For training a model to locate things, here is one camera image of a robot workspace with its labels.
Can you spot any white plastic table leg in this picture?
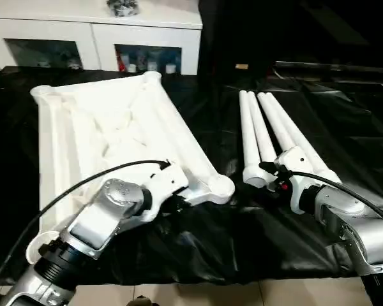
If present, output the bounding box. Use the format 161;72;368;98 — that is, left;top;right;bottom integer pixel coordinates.
246;91;283;165
256;92;326;182
264;92;342;187
238;90;269;189

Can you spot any white plastic table top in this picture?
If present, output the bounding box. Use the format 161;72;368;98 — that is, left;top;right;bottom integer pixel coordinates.
26;71;236;266

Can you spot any black plastic mat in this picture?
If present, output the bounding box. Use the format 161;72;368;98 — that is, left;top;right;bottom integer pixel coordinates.
0;64;383;286

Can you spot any white cabinet with glass doors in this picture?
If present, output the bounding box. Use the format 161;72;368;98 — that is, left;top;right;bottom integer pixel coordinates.
0;0;204;76

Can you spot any dark object on cabinet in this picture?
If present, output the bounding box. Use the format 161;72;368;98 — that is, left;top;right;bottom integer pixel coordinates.
106;0;140;17

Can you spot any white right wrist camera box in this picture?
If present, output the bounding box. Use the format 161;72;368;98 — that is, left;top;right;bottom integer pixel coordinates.
276;146;309;187

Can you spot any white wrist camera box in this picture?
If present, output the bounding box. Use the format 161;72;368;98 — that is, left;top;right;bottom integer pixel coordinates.
142;166;191;212
276;146;309;187

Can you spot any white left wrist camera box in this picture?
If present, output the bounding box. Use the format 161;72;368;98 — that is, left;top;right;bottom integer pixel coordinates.
142;166;191;212

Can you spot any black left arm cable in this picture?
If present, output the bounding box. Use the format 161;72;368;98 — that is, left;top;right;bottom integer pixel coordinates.
0;159;172;288

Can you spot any black horizontal rail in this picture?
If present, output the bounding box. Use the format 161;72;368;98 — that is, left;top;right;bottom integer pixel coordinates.
273;60;383;77

